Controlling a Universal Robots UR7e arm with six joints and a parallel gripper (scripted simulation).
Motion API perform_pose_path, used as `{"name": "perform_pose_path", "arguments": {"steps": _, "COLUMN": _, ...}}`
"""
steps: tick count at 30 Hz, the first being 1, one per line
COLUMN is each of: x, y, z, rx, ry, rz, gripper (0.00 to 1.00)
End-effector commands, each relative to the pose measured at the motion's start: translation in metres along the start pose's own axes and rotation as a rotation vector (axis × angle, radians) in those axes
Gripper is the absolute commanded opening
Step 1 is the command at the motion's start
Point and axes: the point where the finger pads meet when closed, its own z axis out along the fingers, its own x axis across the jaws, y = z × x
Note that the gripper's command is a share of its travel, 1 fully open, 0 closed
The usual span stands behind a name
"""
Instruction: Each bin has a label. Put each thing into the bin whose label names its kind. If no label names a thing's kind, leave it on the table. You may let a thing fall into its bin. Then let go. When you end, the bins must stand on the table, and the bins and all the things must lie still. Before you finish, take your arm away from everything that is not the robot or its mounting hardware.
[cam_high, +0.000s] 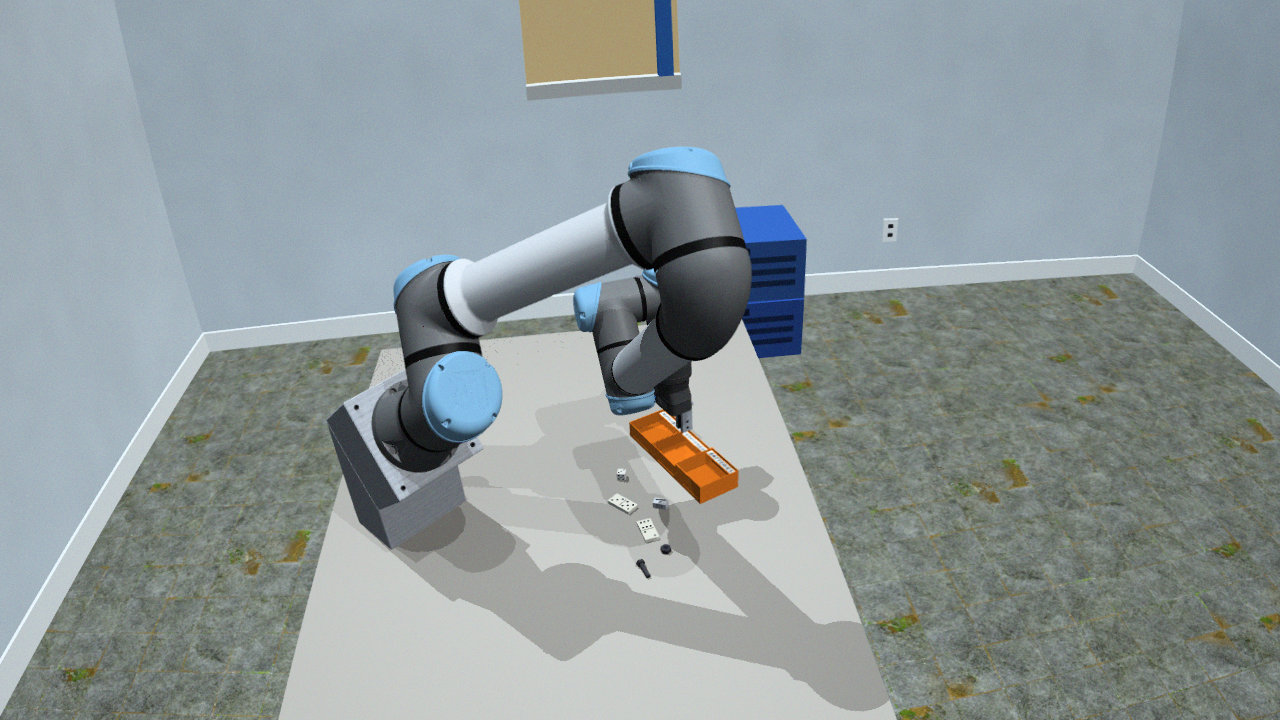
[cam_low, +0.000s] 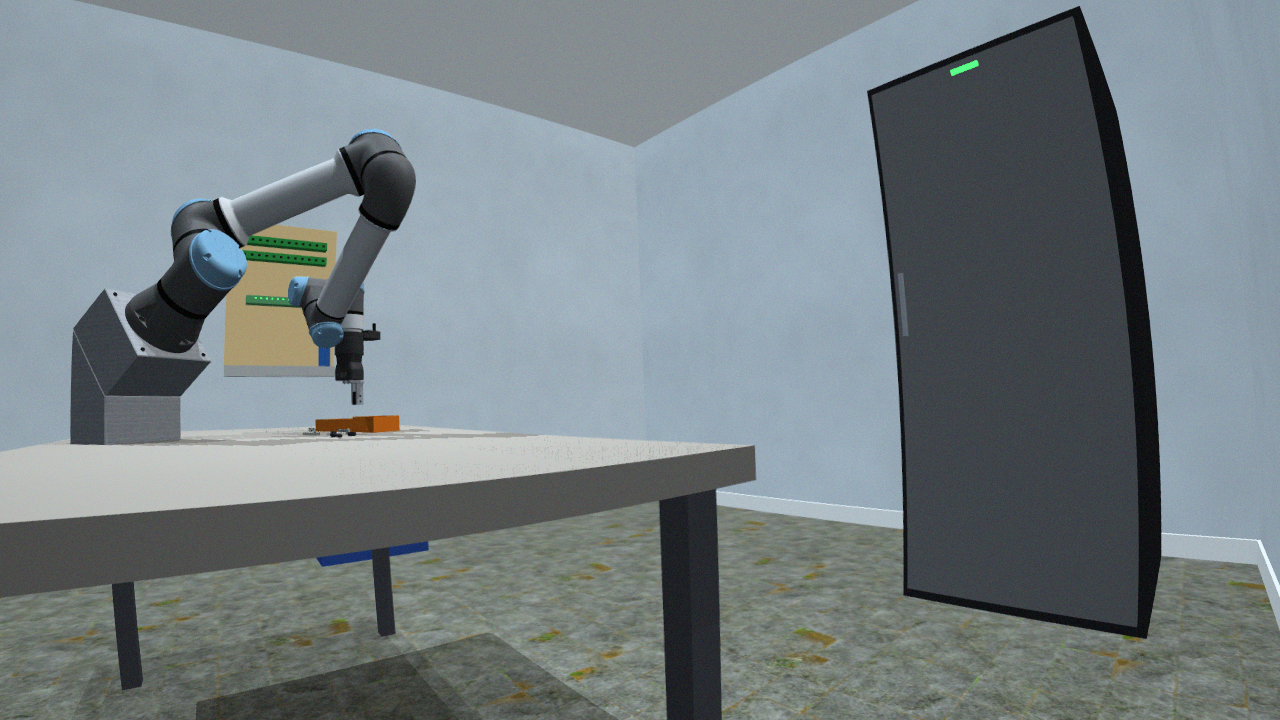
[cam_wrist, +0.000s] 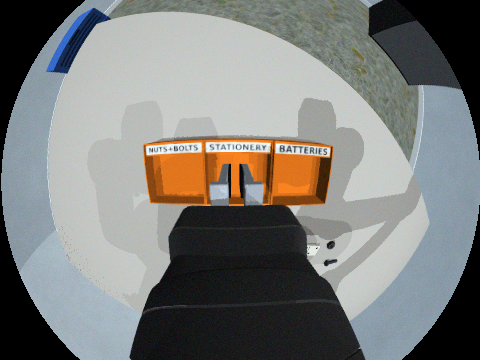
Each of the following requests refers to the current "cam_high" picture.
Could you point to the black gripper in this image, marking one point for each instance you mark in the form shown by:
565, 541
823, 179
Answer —
674, 397

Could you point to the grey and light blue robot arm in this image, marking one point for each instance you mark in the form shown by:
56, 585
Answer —
676, 205

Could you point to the white domino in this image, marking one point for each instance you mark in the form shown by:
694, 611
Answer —
622, 504
647, 530

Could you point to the orange rack of labelled bins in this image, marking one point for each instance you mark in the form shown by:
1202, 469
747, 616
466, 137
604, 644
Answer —
653, 433

